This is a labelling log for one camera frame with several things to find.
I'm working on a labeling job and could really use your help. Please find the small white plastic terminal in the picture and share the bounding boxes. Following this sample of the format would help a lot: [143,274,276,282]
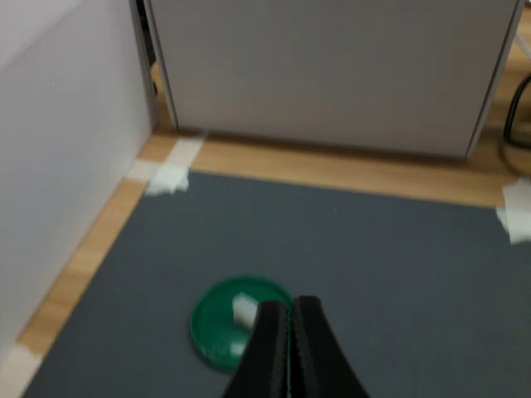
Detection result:
[231,291,261,331]

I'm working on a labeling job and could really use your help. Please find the round green lid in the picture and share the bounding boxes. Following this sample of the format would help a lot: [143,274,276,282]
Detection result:
[189,275,296,376]

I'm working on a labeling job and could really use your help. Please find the dark grey mat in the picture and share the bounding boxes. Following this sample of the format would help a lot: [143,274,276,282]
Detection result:
[20,172,531,398]

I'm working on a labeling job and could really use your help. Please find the white tape patch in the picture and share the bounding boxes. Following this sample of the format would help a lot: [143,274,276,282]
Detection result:
[495,177,531,245]
[124,131,207,198]
[0,342,42,398]

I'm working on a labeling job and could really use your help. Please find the pale partition panel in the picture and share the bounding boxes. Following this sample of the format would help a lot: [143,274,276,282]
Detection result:
[144,0,524,161]

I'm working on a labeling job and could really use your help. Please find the white partition panel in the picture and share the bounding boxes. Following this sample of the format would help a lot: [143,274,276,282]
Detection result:
[0,0,161,349]

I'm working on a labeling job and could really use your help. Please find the black cable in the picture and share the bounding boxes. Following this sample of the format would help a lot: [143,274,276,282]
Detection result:
[499,73,531,177]

